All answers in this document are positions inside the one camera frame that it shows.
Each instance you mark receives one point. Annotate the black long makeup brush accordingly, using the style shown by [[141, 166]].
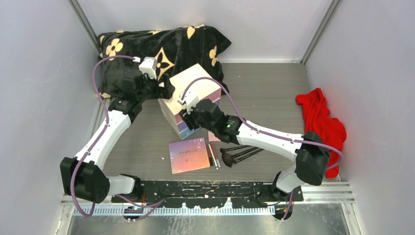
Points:
[[247, 156]]

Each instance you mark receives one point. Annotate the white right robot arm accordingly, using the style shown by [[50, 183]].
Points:
[[307, 152]]

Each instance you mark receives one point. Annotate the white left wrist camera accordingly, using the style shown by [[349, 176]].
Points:
[[148, 66]]

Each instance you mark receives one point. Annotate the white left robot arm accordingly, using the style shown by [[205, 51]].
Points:
[[82, 175]]

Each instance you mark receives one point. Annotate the red cloth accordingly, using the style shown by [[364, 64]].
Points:
[[316, 117]]

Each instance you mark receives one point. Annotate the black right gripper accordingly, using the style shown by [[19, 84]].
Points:
[[188, 118]]

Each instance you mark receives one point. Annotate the black floral plush blanket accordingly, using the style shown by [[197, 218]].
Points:
[[174, 50]]

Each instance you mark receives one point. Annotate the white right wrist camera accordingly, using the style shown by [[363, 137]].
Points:
[[188, 99]]

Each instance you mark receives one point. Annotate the white pink drawer organizer box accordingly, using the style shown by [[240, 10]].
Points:
[[205, 89]]

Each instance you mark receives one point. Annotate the black fan makeup brush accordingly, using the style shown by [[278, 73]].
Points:
[[228, 159]]

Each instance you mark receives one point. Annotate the black thin makeup brush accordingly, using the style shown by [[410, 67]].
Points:
[[235, 149]]

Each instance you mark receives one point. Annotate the holographic eyeshadow palette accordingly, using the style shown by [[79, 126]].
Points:
[[188, 155]]

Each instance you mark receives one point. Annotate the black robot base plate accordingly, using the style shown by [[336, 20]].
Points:
[[206, 194]]

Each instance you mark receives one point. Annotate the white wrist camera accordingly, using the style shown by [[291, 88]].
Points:
[[188, 99], [148, 66]]

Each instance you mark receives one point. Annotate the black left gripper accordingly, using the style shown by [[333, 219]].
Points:
[[165, 92]]

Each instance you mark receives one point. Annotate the small pink card packet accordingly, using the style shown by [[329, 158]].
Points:
[[212, 137]]

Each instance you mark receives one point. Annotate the silver lip pencil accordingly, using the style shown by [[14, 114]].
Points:
[[212, 156]]

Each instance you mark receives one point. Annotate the black mascara tube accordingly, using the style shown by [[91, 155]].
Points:
[[210, 156]]

